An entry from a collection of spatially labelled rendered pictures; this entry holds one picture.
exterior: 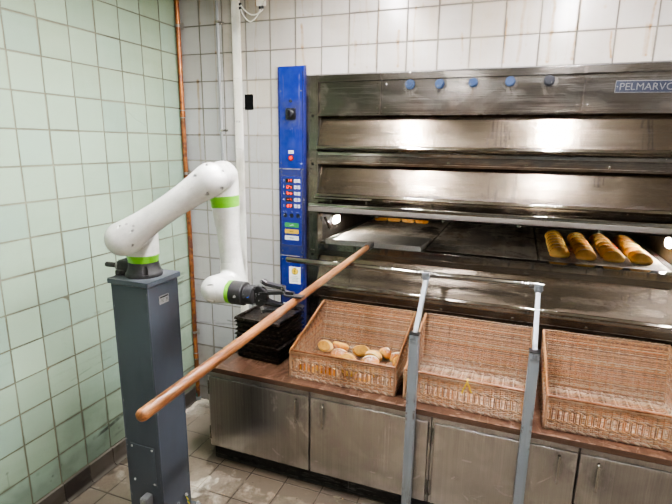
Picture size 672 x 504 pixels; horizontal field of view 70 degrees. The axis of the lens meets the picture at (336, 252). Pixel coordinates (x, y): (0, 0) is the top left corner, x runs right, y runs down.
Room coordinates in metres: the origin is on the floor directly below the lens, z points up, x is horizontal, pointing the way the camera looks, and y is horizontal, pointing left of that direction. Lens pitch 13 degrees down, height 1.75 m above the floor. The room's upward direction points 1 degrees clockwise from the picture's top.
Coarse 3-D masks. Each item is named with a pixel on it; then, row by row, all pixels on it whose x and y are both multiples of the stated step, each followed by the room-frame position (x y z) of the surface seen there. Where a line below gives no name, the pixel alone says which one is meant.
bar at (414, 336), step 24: (312, 264) 2.34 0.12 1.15; (336, 264) 2.29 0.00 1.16; (360, 264) 2.26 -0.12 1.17; (408, 360) 1.93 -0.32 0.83; (528, 360) 1.77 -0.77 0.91; (408, 384) 1.93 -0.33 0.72; (528, 384) 1.76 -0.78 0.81; (408, 408) 1.93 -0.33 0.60; (528, 408) 1.76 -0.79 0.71; (408, 432) 1.93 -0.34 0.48; (528, 432) 1.75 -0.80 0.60; (408, 456) 1.92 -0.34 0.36; (528, 456) 1.75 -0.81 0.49; (408, 480) 1.92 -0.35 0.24
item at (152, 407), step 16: (352, 256) 2.29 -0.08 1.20; (336, 272) 2.05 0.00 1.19; (288, 304) 1.61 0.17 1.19; (272, 320) 1.48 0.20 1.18; (240, 336) 1.33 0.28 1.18; (224, 352) 1.23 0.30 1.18; (208, 368) 1.15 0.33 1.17; (176, 384) 1.05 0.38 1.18; (192, 384) 1.09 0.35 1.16; (160, 400) 0.99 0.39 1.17; (144, 416) 0.93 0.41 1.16
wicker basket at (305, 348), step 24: (336, 312) 2.64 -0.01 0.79; (360, 312) 2.60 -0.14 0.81; (384, 312) 2.55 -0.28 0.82; (408, 312) 2.51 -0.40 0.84; (312, 336) 2.51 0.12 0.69; (336, 336) 2.60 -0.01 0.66; (360, 336) 2.56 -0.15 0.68; (384, 336) 2.51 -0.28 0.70; (408, 336) 2.34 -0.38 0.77; (336, 360) 2.16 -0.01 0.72; (360, 360) 2.43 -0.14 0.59; (384, 360) 2.44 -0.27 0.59; (336, 384) 2.16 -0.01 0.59; (360, 384) 2.16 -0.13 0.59; (384, 384) 2.08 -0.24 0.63
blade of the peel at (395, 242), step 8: (344, 232) 3.02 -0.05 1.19; (352, 232) 3.02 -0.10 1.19; (328, 240) 2.71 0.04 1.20; (336, 240) 2.70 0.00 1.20; (344, 240) 2.68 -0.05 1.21; (352, 240) 2.79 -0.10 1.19; (360, 240) 2.79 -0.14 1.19; (368, 240) 2.79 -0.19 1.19; (376, 240) 2.79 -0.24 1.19; (384, 240) 2.79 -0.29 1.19; (392, 240) 2.79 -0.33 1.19; (400, 240) 2.80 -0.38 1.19; (408, 240) 2.80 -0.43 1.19; (416, 240) 2.80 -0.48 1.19; (424, 240) 2.80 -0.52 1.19; (384, 248) 2.60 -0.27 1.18; (392, 248) 2.58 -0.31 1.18; (400, 248) 2.57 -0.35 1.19; (408, 248) 2.55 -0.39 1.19; (416, 248) 2.54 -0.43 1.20
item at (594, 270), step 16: (400, 256) 2.56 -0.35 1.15; (416, 256) 2.53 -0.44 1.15; (432, 256) 2.50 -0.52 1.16; (448, 256) 2.47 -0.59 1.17; (464, 256) 2.44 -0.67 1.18; (480, 256) 2.44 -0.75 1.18; (560, 272) 2.28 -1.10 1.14; (576, 272) 2.26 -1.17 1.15; (592, 272) 2.23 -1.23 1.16; (608, 272) 2.21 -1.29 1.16; (624, 272) 2.19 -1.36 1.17; (640, 272) 2.16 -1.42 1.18; (656, 272) 2.16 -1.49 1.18
